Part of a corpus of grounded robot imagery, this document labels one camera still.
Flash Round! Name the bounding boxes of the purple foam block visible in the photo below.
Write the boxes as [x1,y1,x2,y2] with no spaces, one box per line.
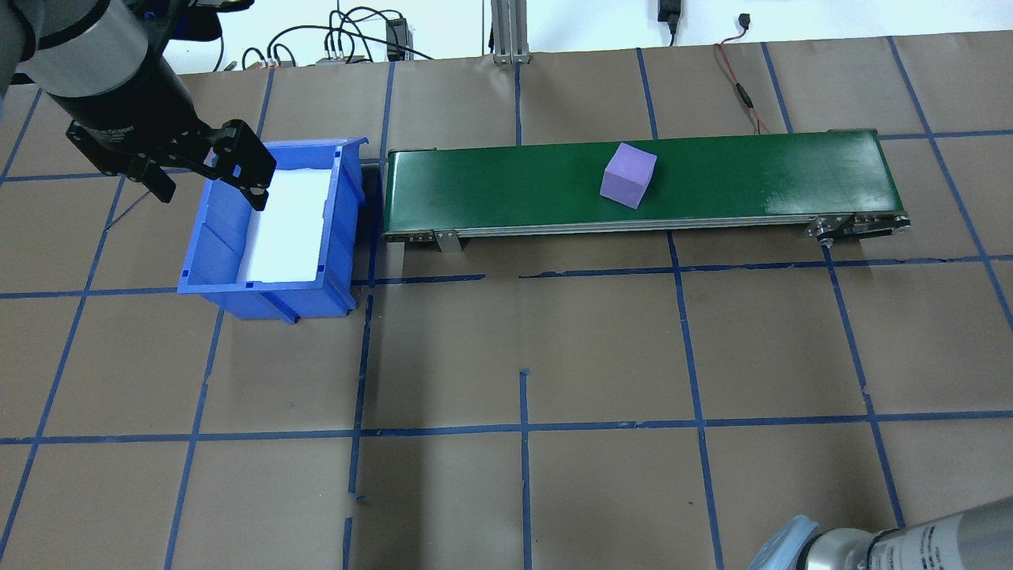
[599,142,658,210]

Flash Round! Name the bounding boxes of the blue plastic storage bin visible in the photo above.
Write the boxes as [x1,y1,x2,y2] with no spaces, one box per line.
[177,137,370,324]

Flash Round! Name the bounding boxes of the white foam pad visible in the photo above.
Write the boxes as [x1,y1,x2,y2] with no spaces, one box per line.
[237,165,337,284]

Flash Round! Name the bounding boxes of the green conveyor belt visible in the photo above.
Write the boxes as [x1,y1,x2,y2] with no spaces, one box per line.
[381,129,912,256]

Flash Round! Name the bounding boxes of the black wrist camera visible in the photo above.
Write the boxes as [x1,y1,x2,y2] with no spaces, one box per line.
[131,0,254,40]

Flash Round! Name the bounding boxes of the aluminium profile post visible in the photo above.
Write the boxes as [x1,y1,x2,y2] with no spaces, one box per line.
[491,0,533,64]

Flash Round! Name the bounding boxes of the red black conveyor wires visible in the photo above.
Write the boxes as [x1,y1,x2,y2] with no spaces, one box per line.
[715,12,772,135]

